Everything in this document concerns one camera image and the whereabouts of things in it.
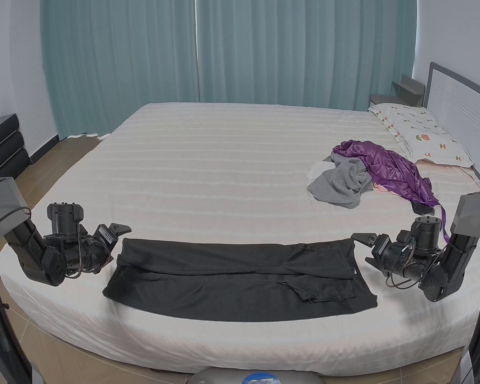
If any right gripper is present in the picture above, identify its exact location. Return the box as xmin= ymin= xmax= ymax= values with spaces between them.
xmin=351 ymin=234 xmax=409 ymax=279

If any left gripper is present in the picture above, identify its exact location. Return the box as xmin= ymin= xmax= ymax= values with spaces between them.
xmin=82 ymin=223 xmax=132 ymax=273

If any black T-shirt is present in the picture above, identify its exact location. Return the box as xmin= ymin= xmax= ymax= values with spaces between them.
xmin=102 ymin=238 xmax=378 ymax=322

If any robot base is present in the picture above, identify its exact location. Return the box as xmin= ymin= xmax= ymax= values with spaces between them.
xmin=192 ymin=368 xmax=317 ymax=384

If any bed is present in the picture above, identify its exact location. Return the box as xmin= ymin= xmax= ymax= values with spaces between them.
xmin=0 ymin=62 xmax=480 ymax=377

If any black lace garment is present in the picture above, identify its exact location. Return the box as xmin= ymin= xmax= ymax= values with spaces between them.
xmin=410 ymin=200 xmax=437 ymax=216

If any grey knitted garment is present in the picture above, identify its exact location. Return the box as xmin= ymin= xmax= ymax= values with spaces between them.
xmin=307 ymin=154 xmax=374 ymax=210

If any purple satin garment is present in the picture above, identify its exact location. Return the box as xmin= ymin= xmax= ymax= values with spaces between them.
xmin=332 ymin=139 xmax=449 ymax=235

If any white garment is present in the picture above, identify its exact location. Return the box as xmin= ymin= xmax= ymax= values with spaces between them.
xmin=306 ymin=160 xmax=337 ymax=185

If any white printed pillow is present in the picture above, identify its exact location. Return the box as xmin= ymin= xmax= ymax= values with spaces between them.
xmin=368 ymin=103 xmax=476 ymax=170

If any grey bedside table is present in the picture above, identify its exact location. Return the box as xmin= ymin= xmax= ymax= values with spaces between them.
xmin=370 ymin=74 xmax=426 ymax=107

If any blue-green curtain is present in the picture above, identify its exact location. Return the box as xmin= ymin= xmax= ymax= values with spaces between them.
xmin=197 ymin=0 xmax=418 ymax=113
xmin=40 ymin=0 xmax=198 ymax=140

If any black cable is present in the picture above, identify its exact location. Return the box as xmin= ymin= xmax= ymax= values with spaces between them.
xmin=385 ymin=272 xmax=425 ymax=290
xmin=0 ymin=206 xmax=33 ymax=241

